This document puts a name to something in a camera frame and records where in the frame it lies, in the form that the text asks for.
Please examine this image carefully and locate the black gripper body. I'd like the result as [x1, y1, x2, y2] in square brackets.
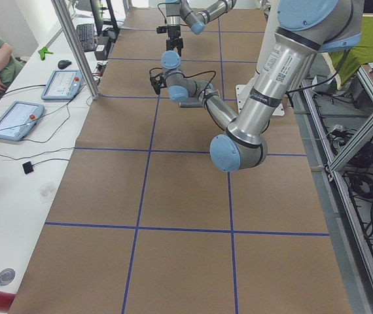
[167, 25, 182, 48]

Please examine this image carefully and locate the pink towel with grey edge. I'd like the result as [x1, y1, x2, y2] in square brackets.
[179, 99, 204, 108]

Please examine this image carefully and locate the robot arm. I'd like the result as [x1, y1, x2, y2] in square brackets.
[156, 0, 237, 55]
[161, 1, 364, 172]

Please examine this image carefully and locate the black box with label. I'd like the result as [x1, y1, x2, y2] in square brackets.
[94, 36, 111, 61]

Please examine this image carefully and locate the black monitor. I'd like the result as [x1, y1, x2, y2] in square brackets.
[89, 0, 120, 40]

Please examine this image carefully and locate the black keyboard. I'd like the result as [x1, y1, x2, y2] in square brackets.
[76, 24, 96, 52]

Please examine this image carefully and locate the black computer mouse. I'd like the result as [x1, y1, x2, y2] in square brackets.
[57, 60, 72, 69]

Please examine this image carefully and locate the far teach pendant tablet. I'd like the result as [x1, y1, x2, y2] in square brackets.
[41, 70, 83, 101]

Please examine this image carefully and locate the teach pendant tablet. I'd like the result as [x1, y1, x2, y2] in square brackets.
[0, 101, 44, 141]
[41, 70, 83, 101]

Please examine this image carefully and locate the green clamp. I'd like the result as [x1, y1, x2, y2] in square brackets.
[38, 46, 53, 61]

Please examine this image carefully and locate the near teach pendant tablet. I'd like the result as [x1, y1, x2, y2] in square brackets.
[0, 101, 44, 141]

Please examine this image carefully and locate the small black square device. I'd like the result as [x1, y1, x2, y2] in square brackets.
[22, 161, 34, 175]

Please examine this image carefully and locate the round silver tape dispenser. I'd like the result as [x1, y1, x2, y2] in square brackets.
[0, 268, 16, 287]

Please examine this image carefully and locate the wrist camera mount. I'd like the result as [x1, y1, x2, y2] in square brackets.
[156, 26, 168, 34]
[149, 73, 168, 96]

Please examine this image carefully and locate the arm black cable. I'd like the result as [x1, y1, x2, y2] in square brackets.
[149, 67, 338, 99]

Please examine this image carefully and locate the white camera mast with base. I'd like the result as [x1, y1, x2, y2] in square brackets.
[234, 0, 287, 118]

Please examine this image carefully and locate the aluminium frame post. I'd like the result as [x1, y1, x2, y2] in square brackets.
[51, 0, 99, 100]

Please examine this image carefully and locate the aluminium side frame rail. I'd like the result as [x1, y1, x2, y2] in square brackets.
[291, 55, 373, 314]

